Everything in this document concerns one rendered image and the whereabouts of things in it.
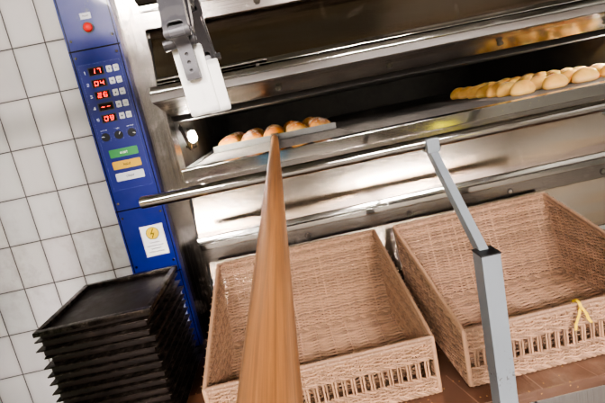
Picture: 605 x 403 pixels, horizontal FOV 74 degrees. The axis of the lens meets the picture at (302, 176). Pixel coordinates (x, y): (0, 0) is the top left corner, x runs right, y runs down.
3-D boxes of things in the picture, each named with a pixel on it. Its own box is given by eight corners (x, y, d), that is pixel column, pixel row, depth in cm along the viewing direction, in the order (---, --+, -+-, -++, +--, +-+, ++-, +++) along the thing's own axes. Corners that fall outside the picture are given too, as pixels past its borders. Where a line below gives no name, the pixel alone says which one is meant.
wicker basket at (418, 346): (232, 335, 141) (213, 262, 136) (388, 300, 143) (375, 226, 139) (213, 451, 93) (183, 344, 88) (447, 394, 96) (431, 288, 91)
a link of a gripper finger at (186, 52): (187, 27, 40) (182, 22, 38) (203, 77, 41) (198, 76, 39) (173, 31, 40) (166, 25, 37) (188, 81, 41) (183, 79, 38)
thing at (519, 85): (447, 100, 211) (446, 89, 210) (535, 82, 213) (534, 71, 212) (517, 96, 151) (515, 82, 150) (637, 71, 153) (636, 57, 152)
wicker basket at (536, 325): (401, 298, 143) (388, 224, 138) (551, 263, 146) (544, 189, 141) (468, 391, 95) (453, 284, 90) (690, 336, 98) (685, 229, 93)
